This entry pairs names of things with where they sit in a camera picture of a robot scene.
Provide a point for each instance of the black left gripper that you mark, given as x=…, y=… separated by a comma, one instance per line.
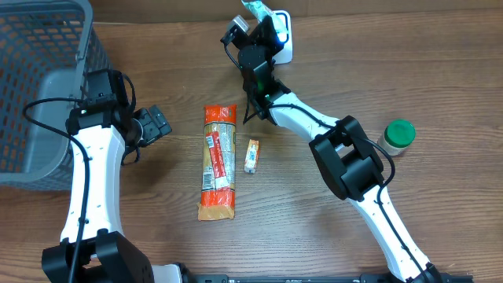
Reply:
x=156, y=123

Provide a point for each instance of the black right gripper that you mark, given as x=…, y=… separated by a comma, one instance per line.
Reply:
x=263, y=30

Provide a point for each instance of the teal wet wipes pack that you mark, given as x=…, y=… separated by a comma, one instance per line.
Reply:
x=261, y=11

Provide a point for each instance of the orange red noodle packet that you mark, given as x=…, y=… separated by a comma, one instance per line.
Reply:
x=217, y=197

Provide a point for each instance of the orange Kleenex tissue pack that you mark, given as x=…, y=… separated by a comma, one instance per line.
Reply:
x=252, y=156

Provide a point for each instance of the green lid jar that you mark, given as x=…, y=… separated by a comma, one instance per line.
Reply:
x=397, y=137

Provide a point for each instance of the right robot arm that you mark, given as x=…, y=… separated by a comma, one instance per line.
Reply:
x=349, y=162

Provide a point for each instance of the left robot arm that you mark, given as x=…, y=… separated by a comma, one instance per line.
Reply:
x=103, y=130

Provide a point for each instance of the white barcode scanner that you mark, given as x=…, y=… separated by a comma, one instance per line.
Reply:
x=286, y=54

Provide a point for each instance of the grey plastic mesh basket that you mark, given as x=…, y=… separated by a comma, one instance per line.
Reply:
x=48, y=47

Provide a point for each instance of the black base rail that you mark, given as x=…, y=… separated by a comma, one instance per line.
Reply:
x=363, y=278

